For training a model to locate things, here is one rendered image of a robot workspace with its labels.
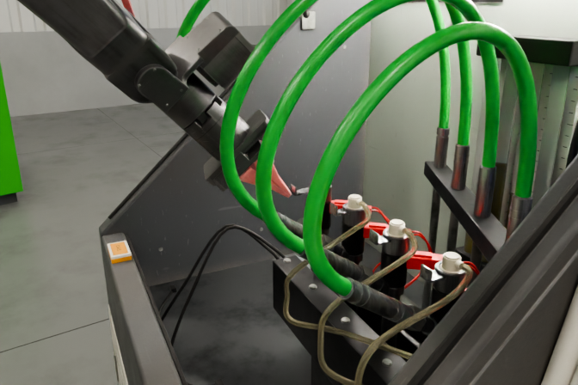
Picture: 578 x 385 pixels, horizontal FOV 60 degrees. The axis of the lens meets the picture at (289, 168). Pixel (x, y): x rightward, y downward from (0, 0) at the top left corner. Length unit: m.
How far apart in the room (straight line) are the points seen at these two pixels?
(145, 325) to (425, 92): 0.58
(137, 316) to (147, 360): 0.09
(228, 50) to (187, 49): 0.04
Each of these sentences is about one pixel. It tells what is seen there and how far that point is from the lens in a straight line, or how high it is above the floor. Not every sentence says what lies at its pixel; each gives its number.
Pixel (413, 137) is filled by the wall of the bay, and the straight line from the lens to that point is 0.94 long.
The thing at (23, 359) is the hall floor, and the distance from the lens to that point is 2.35.
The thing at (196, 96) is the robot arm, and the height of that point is 1.23.
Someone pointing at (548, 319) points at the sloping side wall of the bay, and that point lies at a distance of 0.41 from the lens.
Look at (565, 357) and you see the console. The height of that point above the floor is 1.10.
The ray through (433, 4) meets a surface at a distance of 0.72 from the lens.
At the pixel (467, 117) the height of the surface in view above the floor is 1.20.
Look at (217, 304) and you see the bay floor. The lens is 0.92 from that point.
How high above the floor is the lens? 1.33
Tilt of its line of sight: 18 degrees down
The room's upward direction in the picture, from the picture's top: straight up
